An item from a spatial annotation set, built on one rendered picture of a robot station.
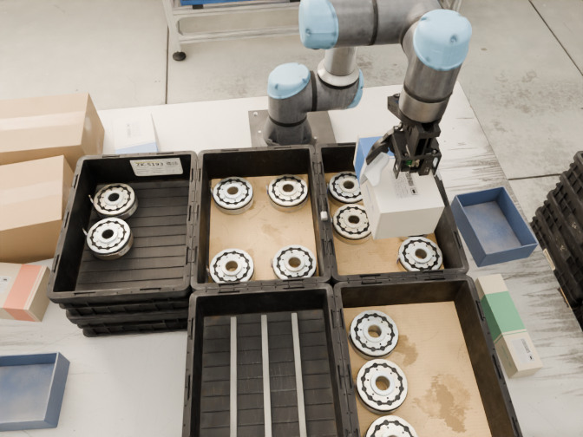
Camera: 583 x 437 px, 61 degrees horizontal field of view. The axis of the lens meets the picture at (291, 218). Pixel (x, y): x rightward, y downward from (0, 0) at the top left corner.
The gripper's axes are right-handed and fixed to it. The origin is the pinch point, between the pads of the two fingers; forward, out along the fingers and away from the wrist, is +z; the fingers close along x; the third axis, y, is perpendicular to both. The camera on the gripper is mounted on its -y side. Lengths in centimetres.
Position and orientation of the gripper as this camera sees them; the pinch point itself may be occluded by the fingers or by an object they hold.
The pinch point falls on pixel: (396, 177)
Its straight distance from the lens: 99.2
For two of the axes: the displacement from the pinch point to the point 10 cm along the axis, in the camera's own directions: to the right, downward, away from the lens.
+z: 0.0, 5.7, 8.2
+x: 9.9, -1.0, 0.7
